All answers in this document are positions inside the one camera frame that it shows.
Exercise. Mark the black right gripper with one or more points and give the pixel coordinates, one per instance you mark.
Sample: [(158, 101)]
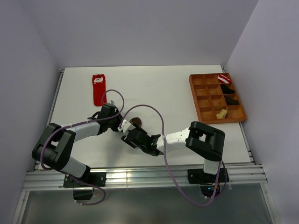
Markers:
[(124, 138)]

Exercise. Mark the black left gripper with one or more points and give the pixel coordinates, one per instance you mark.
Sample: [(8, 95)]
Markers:
[(115, 129)]

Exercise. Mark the brown striped sock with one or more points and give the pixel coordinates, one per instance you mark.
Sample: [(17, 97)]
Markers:
[(136, 121)]

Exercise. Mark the yellow sock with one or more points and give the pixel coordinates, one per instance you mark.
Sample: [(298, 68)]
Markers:
[(222, 114)]

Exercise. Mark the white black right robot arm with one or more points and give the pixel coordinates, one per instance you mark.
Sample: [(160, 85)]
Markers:
[(204, 140)]

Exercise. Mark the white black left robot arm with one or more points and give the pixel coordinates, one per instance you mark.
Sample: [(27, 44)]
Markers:
[(55, 144)]

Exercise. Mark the red sock with white pattern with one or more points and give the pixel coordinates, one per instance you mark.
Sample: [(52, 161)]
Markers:
[(99, 89)]

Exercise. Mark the wooden compartment tray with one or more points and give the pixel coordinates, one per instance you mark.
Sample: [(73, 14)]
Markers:
[(209, 100)]

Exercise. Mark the dark brown rolled sock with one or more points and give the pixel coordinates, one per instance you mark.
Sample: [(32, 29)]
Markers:
[(231, 99)]

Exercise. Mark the black rolled sock upper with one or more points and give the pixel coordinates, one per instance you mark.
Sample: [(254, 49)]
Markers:
[(226, 90)]

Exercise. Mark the red white striped rolled sock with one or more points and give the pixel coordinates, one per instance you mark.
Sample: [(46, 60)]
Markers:
[(224, 78)]

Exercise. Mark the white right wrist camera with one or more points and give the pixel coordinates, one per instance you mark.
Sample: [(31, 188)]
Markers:
[(125, 126)]

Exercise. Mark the aluminium frame rail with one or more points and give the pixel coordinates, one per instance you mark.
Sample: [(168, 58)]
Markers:
[(144, 177)]

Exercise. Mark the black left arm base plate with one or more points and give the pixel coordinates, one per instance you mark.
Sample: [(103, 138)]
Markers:
[(93, 179)]

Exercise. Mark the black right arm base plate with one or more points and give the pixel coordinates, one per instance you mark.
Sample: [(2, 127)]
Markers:
[(197, 176)]

